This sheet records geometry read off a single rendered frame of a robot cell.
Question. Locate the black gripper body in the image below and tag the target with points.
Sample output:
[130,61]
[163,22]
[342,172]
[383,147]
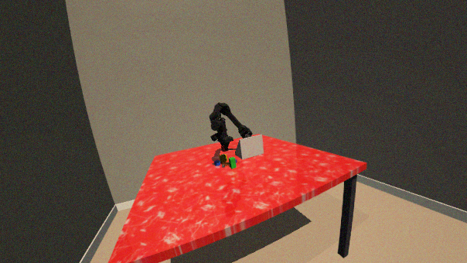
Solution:
[224,134]

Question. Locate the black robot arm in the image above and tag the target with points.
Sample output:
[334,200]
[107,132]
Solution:
[217,122]

